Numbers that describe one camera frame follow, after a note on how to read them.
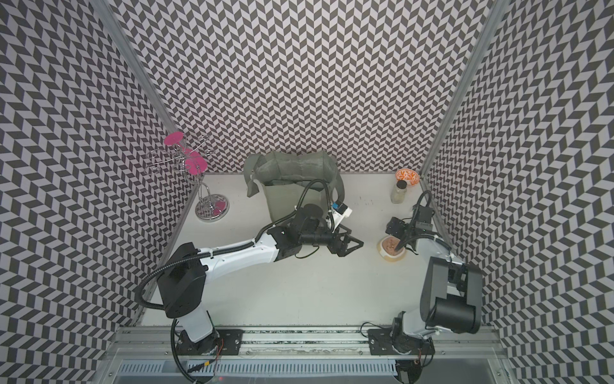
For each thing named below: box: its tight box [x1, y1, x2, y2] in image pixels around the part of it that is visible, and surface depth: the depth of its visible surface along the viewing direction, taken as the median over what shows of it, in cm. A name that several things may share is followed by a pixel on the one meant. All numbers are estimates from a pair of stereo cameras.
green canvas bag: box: [243, 151, 346, 224], surface depth 90 cm
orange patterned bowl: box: [394, 168, 420, 188], surface depth 114 cm
